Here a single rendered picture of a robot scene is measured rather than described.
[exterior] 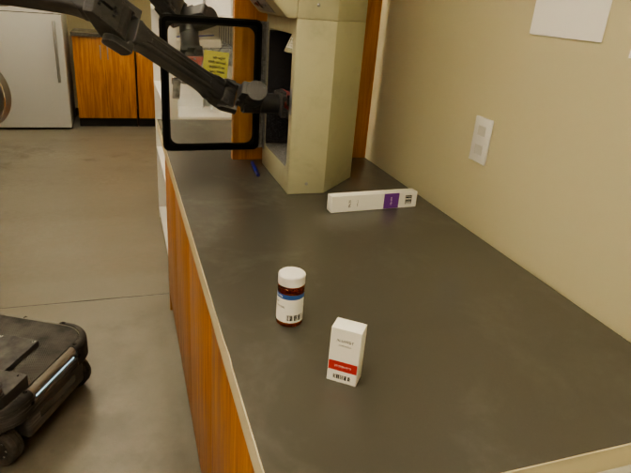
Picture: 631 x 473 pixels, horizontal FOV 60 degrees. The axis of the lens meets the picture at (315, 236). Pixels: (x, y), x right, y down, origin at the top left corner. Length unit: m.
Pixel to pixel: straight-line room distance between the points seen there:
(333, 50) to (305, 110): 0.17
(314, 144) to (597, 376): 0.94
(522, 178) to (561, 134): 0.15
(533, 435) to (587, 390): 0.16
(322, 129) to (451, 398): 0.92
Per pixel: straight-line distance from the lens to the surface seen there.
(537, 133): 1.33
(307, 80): 1.52
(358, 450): 0.75
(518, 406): 0.88
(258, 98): 1.55
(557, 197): 1.28
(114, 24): 1.37
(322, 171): 1.59
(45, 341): 2.28
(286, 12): 1.49
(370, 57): 1.98
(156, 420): 2.21
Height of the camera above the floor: 1.46
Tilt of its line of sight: 23 degrees down
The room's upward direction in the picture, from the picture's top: 5 degrees clockwise
